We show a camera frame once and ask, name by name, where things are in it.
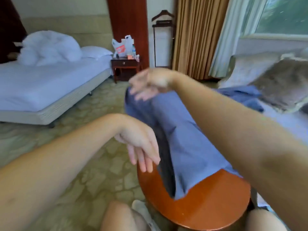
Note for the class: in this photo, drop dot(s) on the person's left hand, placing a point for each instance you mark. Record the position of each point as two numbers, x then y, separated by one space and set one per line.
142 139

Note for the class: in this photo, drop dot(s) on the person's right hand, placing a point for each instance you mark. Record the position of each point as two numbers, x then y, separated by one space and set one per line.
150 83

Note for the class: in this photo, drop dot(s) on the slate blue T-shirt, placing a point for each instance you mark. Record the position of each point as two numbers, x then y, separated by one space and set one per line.
192 151

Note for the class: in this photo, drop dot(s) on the person's right forearm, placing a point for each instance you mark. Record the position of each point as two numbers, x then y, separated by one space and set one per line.
245 137

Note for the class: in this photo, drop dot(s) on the person's left forearm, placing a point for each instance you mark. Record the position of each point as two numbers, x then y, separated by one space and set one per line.
53 175

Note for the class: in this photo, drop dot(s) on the person's right leg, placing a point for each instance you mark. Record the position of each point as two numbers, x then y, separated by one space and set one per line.
264 221

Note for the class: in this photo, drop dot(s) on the dark wooden nightstand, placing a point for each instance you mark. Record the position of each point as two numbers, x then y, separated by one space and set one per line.
125 65

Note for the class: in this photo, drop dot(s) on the plain white plastic bag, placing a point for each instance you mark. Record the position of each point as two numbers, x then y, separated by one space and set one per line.
130 45

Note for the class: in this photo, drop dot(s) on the white plastic bag red print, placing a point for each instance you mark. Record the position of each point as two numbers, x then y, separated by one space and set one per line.
119 48

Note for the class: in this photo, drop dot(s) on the black valet stand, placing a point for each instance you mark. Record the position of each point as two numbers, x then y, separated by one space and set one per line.
163 22

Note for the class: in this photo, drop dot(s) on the white pillow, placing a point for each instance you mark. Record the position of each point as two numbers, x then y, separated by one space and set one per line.
96 52

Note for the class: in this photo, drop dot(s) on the beige curtain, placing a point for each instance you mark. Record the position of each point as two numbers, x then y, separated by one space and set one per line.
199 36

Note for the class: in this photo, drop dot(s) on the white sneaker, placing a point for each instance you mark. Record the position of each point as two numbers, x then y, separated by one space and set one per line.
144 214

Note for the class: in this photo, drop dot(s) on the beige padded headboard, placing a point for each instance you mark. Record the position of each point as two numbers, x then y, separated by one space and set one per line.
91 31

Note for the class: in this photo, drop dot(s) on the round wooden table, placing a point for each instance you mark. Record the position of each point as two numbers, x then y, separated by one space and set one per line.
207 204

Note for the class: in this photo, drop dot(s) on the white sheer curtain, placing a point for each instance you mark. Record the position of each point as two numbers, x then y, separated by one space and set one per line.
231 36

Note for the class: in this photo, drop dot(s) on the grey velvet chaise sofa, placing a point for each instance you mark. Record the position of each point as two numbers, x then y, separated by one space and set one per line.
250 67

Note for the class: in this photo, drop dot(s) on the white bed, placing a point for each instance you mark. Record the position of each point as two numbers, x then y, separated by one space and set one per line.
43 89

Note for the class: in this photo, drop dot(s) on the white duvet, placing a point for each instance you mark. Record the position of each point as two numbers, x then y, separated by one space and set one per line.
48 48

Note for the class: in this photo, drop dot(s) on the brown fringed cushion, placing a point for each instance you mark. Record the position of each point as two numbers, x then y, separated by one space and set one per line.
284 84

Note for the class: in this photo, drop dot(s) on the white framed window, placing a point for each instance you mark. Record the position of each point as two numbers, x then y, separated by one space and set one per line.
284 16

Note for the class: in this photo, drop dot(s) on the dark wooden wall panel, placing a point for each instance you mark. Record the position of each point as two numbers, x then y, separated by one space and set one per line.
127 21
9 26

